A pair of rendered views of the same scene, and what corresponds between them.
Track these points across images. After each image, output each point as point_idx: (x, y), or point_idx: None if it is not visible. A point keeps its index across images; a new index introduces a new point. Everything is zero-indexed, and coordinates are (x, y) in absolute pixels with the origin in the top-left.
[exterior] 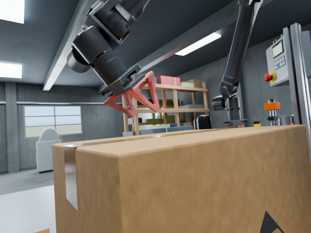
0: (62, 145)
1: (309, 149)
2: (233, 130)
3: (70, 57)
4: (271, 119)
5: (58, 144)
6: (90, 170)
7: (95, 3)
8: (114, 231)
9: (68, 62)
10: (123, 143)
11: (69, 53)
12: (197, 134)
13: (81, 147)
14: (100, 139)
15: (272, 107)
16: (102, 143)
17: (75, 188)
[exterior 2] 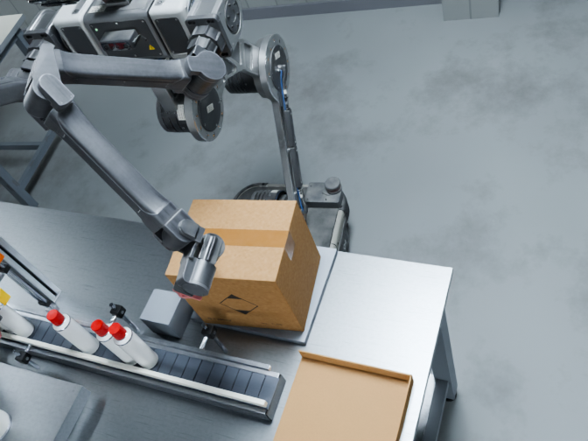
0: (282, 253)
1: (29, 263)
2: (222, 214)
3: (213, 276)
4: (8, 269)
5: (277, 268)
6: (294, 219)
7: (193, 221)
8: (300, 214)
9: (209, 289)
10: (276, 222)
11: (211, 276)
12: (244, 217)
13: (289, 226)
14: (253, 268)
15: (2, 255)
16: (277, 231)
17: (292, 241)
